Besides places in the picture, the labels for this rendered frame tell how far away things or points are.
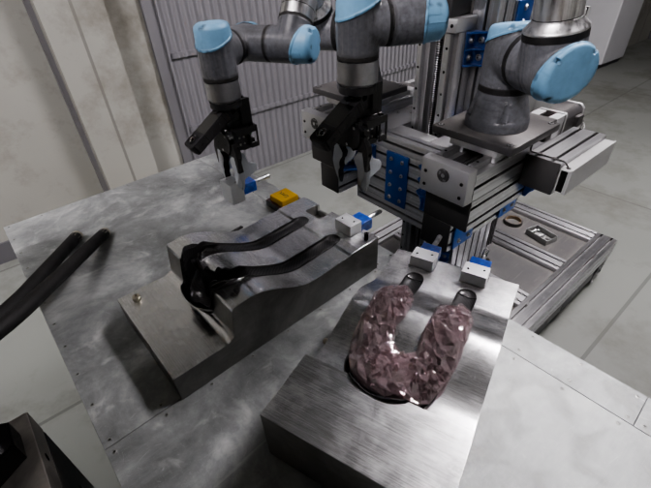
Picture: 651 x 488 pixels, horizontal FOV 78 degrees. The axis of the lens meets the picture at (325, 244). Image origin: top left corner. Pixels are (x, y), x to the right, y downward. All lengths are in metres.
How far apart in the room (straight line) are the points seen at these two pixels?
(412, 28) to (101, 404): 0.84
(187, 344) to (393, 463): 0.41
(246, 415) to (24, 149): 2.28
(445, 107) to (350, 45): 0.59
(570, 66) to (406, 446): 0.72
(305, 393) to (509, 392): 0.36
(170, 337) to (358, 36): 0.62
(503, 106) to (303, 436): 0.82
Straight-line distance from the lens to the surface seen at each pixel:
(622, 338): 2.20
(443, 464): 0.57
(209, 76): 0.94
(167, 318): 0.84
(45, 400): 2.06
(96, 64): 2.60
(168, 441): 0.75
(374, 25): 0.76
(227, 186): 1.03
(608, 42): 6.39
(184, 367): 0.75
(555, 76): 0.92
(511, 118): 1.07
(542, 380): 0.83
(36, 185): 2.85
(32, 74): 2.70
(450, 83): 1.26
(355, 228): 0.90
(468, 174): 0.97
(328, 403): 0.60
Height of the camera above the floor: 1.42
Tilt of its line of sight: 37 degrees down
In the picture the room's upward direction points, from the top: 3 degrees counter-clockwise
